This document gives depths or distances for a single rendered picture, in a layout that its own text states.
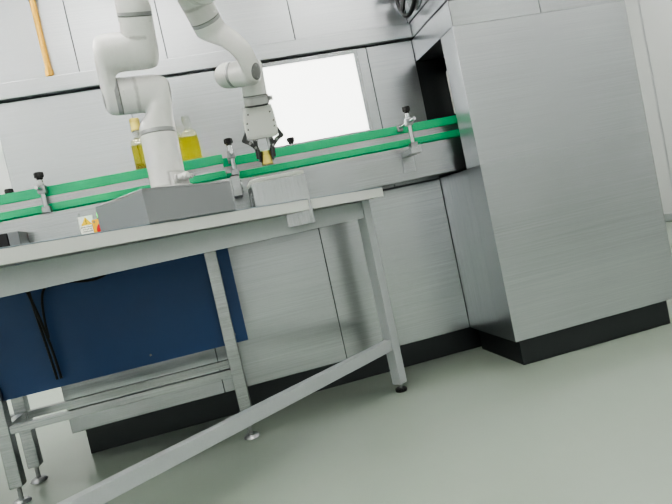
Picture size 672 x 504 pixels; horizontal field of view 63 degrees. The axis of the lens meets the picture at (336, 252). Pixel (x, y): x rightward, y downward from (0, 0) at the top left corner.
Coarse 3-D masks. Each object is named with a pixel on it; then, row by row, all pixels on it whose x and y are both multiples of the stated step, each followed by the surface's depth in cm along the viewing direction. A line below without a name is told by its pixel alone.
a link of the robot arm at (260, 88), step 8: (224, 64) 161; (216, 72) 162; (224, 72) 160; (216, 80) 162; (224, 80) 161; (264, 80) 169; (248, 88) 167; (256, 88) 167; (264, 88) 169; (248, 96) 168
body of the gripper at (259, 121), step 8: (264, 104) 169; (248, 112) 170; (256, 112) 170; (264, 112) 171; (272, 112) 172; (248, 120) 171; (256, 120) 171; (264, 120) 171; (272, 120) 172; (248, 128) 171; (256, 128) 172; (264, 128) 172; (272, 128) 173; (248, 136) 172; (256, 136) 173; (264, 136) 173; (272, 136) 174
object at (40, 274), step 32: (256, 224) 162; (320, 224) 182; (64, 256) 122; (96, 256) 127; (128, 256) 133; (160, 256) 139; (0, 288) 113; (32, 288) 117; (384, 288) 201; (384, 320) 201; (384, 352) 198; (320, 384) 173; (256, 416) 154; (192, 448) 139; (128, 480) 127
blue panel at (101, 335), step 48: (48, 288) 176; (96, 288) 179; (144, 288) 182; (192, 288) 185; (0, 336) 174; (96, 336) 179; (144, 336) 182; (192, 336) 186; (240, 336) 189; (0, 384) 174; (48, 384) 177
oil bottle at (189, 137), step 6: (186, 132) 195; (192, 132) 196; (186, 138) 195; (192, 138) 196; (186, 144) 195; (192, 144) 196; (198, 144) 196; (186, 150) 195; (192, 150) 196; (198, 150) 196; (186, 156) 195; (192, 156) 196; (198, 156) 196
